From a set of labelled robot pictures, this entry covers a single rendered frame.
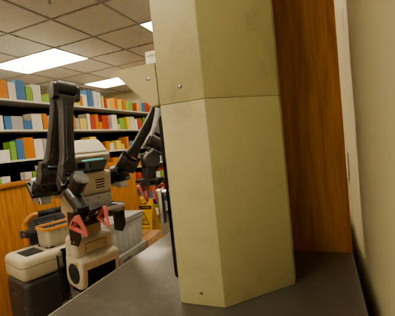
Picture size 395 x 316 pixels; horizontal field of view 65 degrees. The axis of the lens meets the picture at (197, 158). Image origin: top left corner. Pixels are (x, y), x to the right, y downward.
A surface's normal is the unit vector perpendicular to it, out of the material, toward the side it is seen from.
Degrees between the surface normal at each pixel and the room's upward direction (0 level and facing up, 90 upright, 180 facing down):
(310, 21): 90
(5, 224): 90
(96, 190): 98
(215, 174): 90
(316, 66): 90
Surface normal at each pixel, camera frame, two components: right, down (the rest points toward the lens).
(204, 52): 0.39, 0.01
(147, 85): -0.37, 0.09
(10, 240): 0.92, -0.07
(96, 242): 0.78, 0.10
